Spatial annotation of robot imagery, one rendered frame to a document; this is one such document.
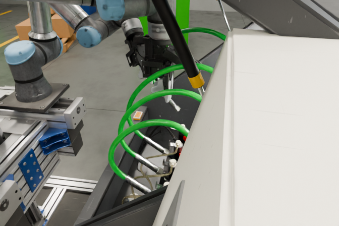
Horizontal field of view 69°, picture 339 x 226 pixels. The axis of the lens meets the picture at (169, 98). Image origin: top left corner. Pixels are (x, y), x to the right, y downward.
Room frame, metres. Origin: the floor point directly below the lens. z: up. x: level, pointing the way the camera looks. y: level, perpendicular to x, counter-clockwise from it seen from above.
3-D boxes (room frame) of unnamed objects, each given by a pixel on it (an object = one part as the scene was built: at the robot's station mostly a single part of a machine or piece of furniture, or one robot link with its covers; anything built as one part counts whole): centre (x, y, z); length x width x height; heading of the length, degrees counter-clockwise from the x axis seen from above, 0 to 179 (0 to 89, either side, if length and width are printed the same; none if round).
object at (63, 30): (4.58, 2.23, 0.39); 1.20 x 0.85 x 0.79; 4
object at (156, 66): (0.66, 0.03, 1.35); 0.09 x 0.08 x 0.12; 78
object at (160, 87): (0.64, 0.03, 1.25); 0.06 x 0.03 x 0.09; 78
